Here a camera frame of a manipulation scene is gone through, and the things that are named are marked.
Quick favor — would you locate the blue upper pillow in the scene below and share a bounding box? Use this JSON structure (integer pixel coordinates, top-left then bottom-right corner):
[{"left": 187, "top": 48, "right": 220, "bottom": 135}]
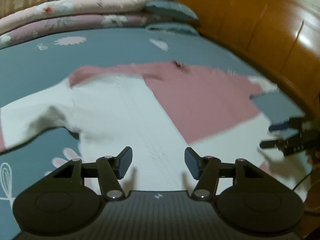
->
[{"left": 145, "top": 0, "right": 199, "bottom": 22}]

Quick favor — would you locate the pink and white knit sweater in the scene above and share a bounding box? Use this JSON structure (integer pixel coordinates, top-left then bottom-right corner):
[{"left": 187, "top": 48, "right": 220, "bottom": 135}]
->
[{"left": 1, "top": 61, "right": 302, "bottom": 191}]

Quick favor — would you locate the mauve floral folded quilt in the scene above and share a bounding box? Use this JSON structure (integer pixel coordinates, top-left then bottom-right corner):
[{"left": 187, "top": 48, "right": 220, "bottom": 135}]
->
[{"left": 1, "top": 13, "right": 160, "bottom": 49}]

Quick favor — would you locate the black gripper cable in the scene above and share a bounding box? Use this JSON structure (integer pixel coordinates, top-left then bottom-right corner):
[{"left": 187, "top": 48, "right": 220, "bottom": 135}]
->
[{"left": 291, "top": 169, "right": 320, "bottom": 215}]

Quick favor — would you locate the blue lower pillow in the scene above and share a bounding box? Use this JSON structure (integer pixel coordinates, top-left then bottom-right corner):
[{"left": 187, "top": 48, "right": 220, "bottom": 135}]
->
[{"left": 145, "top": 22, "right": 199, "bottom": 36}]

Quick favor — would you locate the pink floral folded quilt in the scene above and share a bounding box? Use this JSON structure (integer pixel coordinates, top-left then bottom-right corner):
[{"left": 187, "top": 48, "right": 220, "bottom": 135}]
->
[{"left": 1, "top": 0, "right": 152, "bottom": 34}]

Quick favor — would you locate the wooden headboard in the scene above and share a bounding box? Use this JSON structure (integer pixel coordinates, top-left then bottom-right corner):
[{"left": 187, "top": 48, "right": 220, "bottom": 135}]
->
[{"left": 180, "top": 0, "right": 319, "bottom": 115}]

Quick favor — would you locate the blue pillow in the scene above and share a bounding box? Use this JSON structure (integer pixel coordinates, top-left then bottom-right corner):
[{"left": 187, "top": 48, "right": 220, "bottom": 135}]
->
[
  {"left": 145, "top": 0, "right": 199, "bottom": 22},
  {"left": 145, "top": 22, "right": 199, "bottom": 36}
]

